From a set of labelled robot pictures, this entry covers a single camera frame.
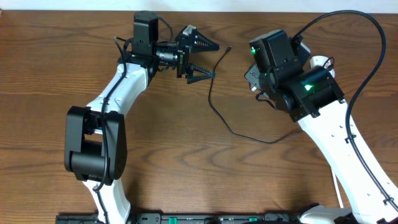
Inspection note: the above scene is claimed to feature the white power strip cord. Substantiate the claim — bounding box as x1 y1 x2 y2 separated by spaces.
330 167 345 208

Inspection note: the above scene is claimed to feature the black USB charging cable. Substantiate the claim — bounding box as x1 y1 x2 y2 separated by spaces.
207 45 304 145

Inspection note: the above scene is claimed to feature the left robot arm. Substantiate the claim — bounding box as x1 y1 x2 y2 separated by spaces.
64 11 220 223

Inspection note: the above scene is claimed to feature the black left camera cable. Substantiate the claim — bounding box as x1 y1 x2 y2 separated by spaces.
93 36 131 224

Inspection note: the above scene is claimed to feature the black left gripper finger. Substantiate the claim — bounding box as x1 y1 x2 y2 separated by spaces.
191 30 220 52
185 63 216 84

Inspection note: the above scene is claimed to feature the black camera cable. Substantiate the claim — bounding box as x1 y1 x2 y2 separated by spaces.
292 9 398 212
93 36 131 224

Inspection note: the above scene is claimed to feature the white power strip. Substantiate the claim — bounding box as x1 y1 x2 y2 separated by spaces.
310 55 335 78

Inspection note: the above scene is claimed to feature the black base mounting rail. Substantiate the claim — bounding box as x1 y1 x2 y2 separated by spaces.
55 203 352 224

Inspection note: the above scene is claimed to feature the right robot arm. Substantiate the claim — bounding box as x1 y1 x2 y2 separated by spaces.
245 30 397 223

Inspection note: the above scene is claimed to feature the black right camera cable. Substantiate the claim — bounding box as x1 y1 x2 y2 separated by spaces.
292 9 398 212

